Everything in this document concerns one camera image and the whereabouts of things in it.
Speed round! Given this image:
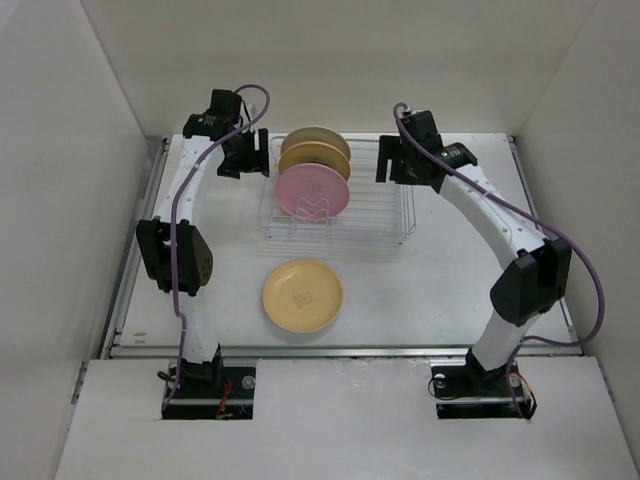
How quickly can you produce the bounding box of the pink plate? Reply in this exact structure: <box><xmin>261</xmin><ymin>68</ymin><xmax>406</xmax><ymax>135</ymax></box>
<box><xmin>274</xmin><ymin>163</ymin><xmax>350</xmax><ymax>220</ymax></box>

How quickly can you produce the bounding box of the yellow plate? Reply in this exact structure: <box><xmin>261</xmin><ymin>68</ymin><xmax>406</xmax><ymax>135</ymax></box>
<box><xmin>262</xmin><ymin>260</ymin><xmax>344</xmax><ymax>334</ymax></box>

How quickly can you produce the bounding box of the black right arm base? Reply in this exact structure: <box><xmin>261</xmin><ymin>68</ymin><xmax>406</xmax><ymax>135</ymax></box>
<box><xmin>428</xmin><ymin>359</ymin><xmax>538</xmax><ymax>420</ymax></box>

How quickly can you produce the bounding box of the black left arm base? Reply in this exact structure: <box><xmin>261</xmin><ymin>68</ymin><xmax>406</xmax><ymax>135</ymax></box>
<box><xmin>157</xmin><ymin>359</ymin><xmax>257</xmax><ymax>421</ymax></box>

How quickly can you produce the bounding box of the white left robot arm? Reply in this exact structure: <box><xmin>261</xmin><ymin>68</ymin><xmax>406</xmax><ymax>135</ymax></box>
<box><xmin>135</xmin><ymin>85</ymin><xmax>270</xmax><ymax>401</ymax></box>

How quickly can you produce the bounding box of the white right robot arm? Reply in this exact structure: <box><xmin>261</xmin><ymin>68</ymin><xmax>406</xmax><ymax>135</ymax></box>
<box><xmin>376</xmin><ymin>103</ymin><xmax>572</xmax><ymax>394</ymax></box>

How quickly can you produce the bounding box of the large beige plate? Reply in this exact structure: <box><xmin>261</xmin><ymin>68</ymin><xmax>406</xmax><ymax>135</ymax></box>
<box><xmin>280</xmin><ymin>126</ymin><xmax>351</xmax><ymax>160</ymax></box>

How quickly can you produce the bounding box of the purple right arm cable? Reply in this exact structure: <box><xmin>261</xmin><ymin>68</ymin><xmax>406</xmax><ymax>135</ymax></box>
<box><xmin>392</xmin><ymin>102</ymin><xmax>606</xmax><ymax>419</ymax></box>

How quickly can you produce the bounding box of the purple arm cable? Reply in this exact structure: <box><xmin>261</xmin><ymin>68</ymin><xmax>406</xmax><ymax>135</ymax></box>
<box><xmin>160</xmin><ymin>83</ymin><xmax>272</xmax><ymax>416</ymax></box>
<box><xmin>392</xmin><ymin>102</ymin><xmax>606</xmax><ymax>419</ymax></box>

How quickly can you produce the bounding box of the clear wire dish rack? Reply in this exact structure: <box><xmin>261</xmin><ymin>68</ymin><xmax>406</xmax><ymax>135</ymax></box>
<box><xmin>258</xmin><ymin>133</ymin><xmax>416</xmax><ymax>246</ymax></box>

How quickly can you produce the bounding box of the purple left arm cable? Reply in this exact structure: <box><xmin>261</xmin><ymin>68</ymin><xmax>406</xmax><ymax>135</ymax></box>
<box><xmin>160</xmin><ymin>83</ymin><xmax>272</xmax><ymax>416</ymax></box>

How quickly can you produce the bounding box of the aluminium table rail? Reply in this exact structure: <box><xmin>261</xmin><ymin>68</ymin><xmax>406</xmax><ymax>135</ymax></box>
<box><xmin>93</xmin><ymin>136</ymin><xmax>171</xmax><ymax>359</ymax></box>

